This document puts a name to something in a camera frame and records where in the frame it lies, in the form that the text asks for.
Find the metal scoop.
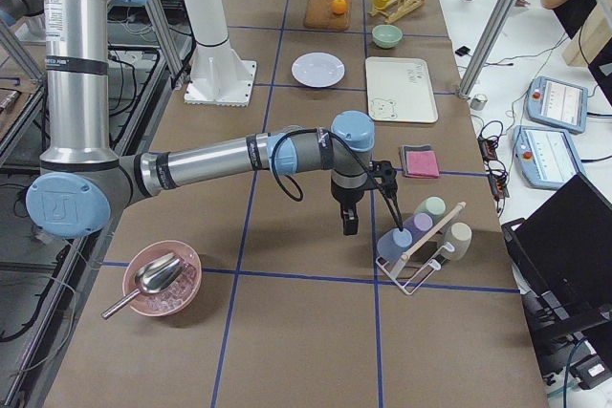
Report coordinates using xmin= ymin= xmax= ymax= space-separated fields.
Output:
xmin=100 ymin=253 xmax=185 ymax=319

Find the teach pendant tablet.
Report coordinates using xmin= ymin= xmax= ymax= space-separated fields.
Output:
xmin=513 ymin=125 xmax=586 ymax=190
xmin=525 ymin=76 xmax=588 ymax=134

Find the aluminium frame post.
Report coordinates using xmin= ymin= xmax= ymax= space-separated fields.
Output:
xmin=456 ymin=0 xmax=516 ymax=99

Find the blue pastel cup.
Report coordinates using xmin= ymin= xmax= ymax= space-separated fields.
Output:
xmin=377 ymin=228 xmax=413 ymax=263

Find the cream bear tray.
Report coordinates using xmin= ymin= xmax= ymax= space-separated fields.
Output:
xmin=365 ymin=56 xmax=438 ymax=123

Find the brown wooden board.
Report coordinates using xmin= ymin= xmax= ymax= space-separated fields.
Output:
xmin=303 ymin=0 xmax=352 ymax=31

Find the small black device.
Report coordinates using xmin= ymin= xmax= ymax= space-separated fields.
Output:
xmin=455 ymin=46 xmax=470 ymax=56

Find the orange fruit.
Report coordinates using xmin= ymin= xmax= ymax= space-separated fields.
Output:
xmin=330 ymin=0 xmax=348 ymax=15

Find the white round plate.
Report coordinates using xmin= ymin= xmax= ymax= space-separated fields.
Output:
xmin=291 ymin=52 xmax=345 ymax=88

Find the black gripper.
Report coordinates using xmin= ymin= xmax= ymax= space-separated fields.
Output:
xmin=331 ymin=181 xmax=364 ymax=236

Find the small metal cylinder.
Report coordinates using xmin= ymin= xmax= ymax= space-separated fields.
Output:
xmin=470 ymin=93 xmax=489 ymax=112

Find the teach pendant tablet far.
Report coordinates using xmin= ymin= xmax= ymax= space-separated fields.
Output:
xmin=525 ymin=76 xmax=588 ymax=134

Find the beige pastel cup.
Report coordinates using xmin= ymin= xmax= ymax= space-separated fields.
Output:
xmin=443 ymin=222 xmax=472 ymax=261

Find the purple pastel cup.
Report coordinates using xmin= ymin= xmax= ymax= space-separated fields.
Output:
xmin=404 ymin=212 xmax=433 ymax=239

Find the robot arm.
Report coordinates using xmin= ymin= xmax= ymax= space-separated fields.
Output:
xmin=26 ymin=0 xmax=375 ymax=239

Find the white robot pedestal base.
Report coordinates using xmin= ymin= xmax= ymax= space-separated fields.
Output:
xmin=184 ymin=0 xmax=257 ymax=106

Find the teach pendant tablet near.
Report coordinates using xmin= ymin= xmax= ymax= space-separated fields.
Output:
xmin=513 ymin=125 xmax=586 ymax=190

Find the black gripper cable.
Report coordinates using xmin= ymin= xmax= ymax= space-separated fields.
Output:
xmin=270 ymin=126 xmax=404 ymax=233

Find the pink bowl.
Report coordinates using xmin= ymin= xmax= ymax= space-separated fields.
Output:
xmin=122 ymin=240 xmax=203 ymax=317

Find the green pastel cup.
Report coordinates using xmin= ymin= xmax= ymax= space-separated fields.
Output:
xmin=414 ymin=196 xmax=447 ymax=218

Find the light green bowl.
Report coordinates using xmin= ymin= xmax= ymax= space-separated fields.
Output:
xmin=371 ymin=24 xmax=404 ymax=49

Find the white wire cup rack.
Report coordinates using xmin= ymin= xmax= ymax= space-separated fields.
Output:
xmin=375 ymin=202 xmax=466 ymax=295

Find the black camera bracket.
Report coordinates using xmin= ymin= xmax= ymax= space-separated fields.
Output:
xmin=370 ymin=161 xmax=398 ymax=199

